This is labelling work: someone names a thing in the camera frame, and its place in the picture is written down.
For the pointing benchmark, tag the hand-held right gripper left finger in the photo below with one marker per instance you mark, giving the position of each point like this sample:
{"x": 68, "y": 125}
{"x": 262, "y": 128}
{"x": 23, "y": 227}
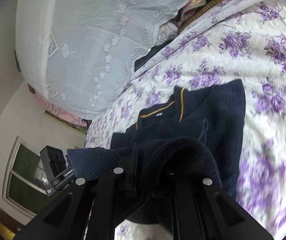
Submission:
{"x": 129, "y": 180}

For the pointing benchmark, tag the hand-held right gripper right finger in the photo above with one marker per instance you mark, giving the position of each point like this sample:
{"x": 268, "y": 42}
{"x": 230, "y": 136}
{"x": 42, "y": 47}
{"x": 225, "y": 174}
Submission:
{"x": 183, "y": 205}

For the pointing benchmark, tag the navy knit cardigan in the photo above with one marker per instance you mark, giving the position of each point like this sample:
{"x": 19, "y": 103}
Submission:
{"x": 208, "y": 120}

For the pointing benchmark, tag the white framed window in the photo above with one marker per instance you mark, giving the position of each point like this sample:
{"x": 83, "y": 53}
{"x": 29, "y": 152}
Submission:
{"x": 25, "y": 160}

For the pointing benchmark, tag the pink floral cloth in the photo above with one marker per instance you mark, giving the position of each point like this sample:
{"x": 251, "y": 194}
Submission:
{"x": 65, "y": 116}

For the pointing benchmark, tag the dark cloth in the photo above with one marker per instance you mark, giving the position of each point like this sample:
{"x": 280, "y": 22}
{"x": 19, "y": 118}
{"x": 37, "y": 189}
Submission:
{"x": 145, "y": 57}

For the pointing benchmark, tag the white lace cover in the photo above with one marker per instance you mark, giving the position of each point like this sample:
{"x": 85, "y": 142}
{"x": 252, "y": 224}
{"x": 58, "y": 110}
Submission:
{"x": 83, "y": 30}

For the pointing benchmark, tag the purple floral bed sheet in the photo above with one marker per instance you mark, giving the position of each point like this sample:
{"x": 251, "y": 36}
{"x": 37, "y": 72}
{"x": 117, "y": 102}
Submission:
{"x": 257, "y": 55}

